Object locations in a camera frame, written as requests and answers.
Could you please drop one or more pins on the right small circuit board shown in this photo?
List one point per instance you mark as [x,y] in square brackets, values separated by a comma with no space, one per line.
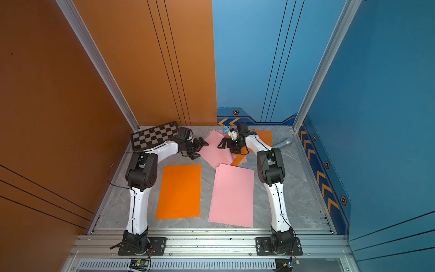
[286,265]

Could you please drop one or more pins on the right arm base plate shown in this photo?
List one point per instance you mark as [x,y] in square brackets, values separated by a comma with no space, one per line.
[266,246]

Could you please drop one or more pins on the orange paper front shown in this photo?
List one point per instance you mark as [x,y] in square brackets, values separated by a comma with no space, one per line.
[180,194]

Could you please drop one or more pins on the black white chessboard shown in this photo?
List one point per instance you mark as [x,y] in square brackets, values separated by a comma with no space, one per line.
[154,136]

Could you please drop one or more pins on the small blue toy box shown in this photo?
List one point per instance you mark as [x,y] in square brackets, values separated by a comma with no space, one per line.
[226,129]

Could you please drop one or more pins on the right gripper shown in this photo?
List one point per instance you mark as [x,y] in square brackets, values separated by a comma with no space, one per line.
[225,140]

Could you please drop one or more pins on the pink paper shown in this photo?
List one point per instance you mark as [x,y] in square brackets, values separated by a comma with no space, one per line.
[213,155]
[232,199]
[238,158]

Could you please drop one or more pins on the grey metal cylinder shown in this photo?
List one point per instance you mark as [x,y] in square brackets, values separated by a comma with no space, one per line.
[283,143]

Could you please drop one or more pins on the green circuit board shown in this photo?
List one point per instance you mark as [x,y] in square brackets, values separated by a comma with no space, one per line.
[140,265]

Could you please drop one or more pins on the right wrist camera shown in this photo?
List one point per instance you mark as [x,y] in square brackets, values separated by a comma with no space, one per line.
[233,134]

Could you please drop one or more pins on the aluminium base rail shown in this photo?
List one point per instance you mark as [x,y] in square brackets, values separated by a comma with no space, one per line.
[212,243]

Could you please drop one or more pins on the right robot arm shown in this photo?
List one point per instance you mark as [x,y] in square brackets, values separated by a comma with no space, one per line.
[271,173]

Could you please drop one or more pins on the orange paper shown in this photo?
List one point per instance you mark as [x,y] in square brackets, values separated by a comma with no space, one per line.
[254,144]
[180,194]

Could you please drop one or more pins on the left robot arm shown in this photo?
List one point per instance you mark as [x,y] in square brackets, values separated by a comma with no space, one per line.
[141,175]

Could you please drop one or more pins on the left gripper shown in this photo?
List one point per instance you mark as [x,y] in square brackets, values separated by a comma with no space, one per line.
[203,141]

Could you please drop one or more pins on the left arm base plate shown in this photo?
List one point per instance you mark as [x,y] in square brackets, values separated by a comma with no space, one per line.
[148,247]

